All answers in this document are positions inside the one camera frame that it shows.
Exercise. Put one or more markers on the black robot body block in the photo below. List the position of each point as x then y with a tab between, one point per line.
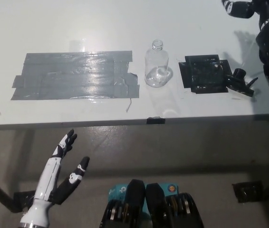
156	202
135	199

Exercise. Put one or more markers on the grey duct tape patch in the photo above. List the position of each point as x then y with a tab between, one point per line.
77	76

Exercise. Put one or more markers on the black right robot body block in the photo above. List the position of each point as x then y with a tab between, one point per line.
156	202

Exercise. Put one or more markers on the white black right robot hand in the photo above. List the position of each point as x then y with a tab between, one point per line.
267	7

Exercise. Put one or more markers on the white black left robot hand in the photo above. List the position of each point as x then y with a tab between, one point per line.
49	180

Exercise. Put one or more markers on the clear plastic bottle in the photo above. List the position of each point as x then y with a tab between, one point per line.
157	64

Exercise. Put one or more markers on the black spray trigger lid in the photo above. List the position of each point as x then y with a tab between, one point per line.
237	82

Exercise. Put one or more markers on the black left robot body block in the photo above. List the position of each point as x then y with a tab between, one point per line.
135	199

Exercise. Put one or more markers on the teal cardboard box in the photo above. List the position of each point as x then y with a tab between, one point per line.
119	190

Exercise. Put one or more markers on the loose grey tape strand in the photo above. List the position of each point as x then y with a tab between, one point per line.
128	104

